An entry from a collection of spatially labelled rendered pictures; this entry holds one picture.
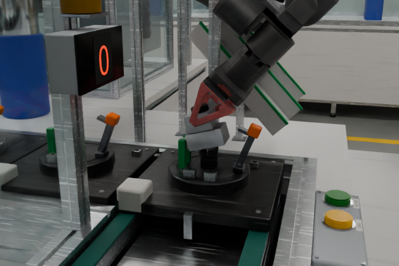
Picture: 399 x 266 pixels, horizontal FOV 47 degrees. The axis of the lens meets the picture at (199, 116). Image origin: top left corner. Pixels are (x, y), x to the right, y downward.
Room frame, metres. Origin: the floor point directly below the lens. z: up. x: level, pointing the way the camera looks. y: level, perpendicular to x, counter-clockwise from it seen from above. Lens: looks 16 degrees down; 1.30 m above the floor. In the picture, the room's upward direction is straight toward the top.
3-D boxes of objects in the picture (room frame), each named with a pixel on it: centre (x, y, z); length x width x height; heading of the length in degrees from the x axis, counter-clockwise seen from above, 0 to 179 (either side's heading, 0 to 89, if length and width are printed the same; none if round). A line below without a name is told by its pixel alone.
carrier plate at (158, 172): (0.74, -0.02, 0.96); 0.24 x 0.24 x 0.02; 75
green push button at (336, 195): (0.67, -0.22, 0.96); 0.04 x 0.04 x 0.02
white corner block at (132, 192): (0.67, 0.10, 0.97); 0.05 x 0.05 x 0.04; 75
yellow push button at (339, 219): (0.60, -0.20, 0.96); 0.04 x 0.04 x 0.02
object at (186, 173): (0.69, 0.02, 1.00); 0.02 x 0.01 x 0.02; 75
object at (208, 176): (0.68, -0.02, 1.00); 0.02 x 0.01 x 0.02; 75
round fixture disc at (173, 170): (0.74, -0.02, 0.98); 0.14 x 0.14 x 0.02
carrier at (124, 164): (0.80, 0.23, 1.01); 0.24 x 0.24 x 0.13; 75
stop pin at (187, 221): (0.61, 0.02, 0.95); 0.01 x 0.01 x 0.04; 75
